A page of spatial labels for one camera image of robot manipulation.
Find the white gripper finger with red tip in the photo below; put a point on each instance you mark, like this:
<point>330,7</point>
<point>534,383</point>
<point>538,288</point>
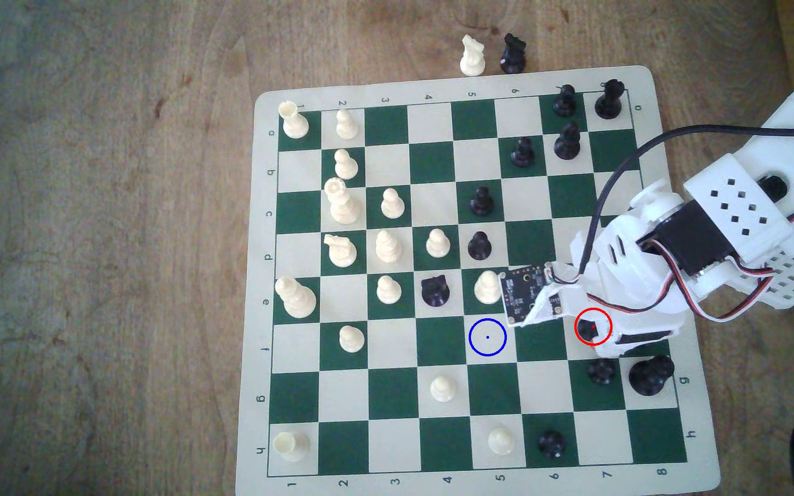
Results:
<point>635,322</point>
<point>628,350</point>

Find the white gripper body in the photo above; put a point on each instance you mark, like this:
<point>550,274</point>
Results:
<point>645,339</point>

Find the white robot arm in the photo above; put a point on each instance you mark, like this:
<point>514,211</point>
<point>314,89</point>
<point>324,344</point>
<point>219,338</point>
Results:
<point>735,200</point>

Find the black chess king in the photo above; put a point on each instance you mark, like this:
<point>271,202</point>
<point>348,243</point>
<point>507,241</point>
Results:
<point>650,375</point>

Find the white chess pawn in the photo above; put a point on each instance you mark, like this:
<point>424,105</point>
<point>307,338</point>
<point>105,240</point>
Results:
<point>347,125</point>
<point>501,441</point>
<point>487,288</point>
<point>438,243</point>
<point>351,339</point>
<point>443,388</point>
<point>392,204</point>
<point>389,290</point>
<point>346,165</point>

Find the black chess bishop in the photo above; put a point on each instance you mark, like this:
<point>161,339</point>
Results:
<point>567,141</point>

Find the black chess rook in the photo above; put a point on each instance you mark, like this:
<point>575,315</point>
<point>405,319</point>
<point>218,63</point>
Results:
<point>609,100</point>

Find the black chess knight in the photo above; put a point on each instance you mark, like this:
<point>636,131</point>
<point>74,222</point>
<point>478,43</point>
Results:
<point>435,290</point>
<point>513,54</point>

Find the white chess bishop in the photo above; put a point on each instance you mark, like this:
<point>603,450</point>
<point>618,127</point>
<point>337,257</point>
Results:
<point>388,246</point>

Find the white chess knight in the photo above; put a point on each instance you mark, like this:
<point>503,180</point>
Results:
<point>342,251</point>
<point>472,56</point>

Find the white chess queen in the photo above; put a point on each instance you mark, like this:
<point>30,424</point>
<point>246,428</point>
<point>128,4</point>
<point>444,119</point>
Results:
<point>342,201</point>

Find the white chess king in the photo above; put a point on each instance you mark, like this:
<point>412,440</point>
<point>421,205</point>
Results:
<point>295,297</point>

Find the white chess rook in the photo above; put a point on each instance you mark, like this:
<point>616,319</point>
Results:
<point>293,120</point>
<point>291,446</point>

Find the green and cream chessboard mat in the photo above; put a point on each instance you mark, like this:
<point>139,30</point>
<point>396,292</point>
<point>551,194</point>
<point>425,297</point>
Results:
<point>430,122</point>

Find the black camera circuit board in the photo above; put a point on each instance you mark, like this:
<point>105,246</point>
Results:
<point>524,293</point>

